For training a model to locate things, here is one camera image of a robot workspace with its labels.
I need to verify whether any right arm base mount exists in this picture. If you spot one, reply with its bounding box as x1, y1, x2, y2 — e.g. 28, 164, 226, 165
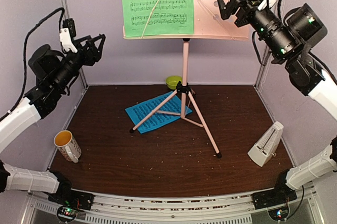
252, 189, 297, 210

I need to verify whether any green sheet music paper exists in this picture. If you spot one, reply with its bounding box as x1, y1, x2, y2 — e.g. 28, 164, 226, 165
122, 0, 194, 38

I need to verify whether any aluminium front rail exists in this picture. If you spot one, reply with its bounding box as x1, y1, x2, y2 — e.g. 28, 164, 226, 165
25, 179, 321, 224

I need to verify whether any patterned ceramic mug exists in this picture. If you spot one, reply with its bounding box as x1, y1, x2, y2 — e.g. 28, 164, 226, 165
54, 130, 82, 164

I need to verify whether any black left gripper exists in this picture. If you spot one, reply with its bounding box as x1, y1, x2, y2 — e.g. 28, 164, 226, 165
52, 34, 108, 91

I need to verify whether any blue sheet music paper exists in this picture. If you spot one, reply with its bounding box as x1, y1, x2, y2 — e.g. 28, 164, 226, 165
125, 91, 181, 134

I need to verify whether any white metronome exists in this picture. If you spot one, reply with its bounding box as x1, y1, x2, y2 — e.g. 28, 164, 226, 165
247, 121, 284, 167

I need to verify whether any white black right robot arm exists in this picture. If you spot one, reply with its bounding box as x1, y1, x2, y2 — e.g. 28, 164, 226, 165
217, 0, 336, 118

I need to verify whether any yellow-green bowl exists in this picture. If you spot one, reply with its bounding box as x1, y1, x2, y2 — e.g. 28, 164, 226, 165
166, 75, 183, 90

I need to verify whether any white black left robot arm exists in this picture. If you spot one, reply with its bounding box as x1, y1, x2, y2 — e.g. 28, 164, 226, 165
1, 7, 106, 205

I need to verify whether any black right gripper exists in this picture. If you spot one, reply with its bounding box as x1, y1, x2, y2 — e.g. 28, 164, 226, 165
212, 0, 298, 58

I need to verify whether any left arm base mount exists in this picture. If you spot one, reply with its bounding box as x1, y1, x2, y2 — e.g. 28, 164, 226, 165
45, 189, 94, 210

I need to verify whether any pink music stand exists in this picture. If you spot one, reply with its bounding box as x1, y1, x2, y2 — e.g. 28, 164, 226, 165
122, 0, 253, 159

